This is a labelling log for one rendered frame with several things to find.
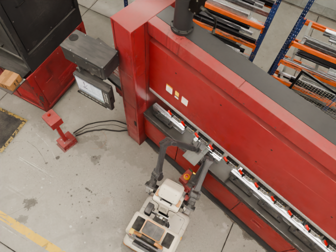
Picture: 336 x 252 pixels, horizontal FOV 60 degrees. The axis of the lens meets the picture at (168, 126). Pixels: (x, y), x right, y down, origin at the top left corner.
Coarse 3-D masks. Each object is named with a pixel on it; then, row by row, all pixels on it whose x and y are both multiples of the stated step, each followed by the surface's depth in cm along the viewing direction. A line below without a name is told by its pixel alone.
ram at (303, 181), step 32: (160, 64) 280; (192, 96) 277; (224, 96) 243; (224, 128) 275; (256, 128) 239; (256, 160) 272; (288, 160) 236; (288, 192) 269; (320, 192) 234; (320, 224) 266
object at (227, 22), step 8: (208, 8) 425; (200, 16) 419; (208, 16) 414; (216, 16) 421; (224, 16) 421; (216, 24) 413; (224, 24) 411; (232, 24) 411; (240, 24) 416; (232, 32) 410; (248, 32) 413; (248, 40) 407
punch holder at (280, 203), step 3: (273, 195) 296; (276, 195) 289; (270, 198) 301; (276, 198) 292; (279, 198) 288; (276, 201) 296; (279, 201) 292; (282, 201) 288; (276, 204) 300; (279, 204) 295; (282, 204) 292; (285, 204) 288; (279, 207) 300; (282, 207) 295
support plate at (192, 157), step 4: (188, 152) 333; (192, 152) 333; (200, 152) 334; (204, 152) 334; (184, 156) 330; (188, 156) 331; (192, 156) 331; (196, 156) 331; (200, 156) 331; (188, 160) 328; (192, 160) 329; (196, 160) 329; (192, 164) 327
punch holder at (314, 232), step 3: (306, 222) 292; (309, 225) 281; (312, 225) 277; (309, 228) 284; (312, 228) 281; (315, 228) 277; (312, 231) 284; (315, 231) 281; (318, 231) 277; (312, 234) 288; (315, 234) 284; (318, 234) 280; (321, 234) 276
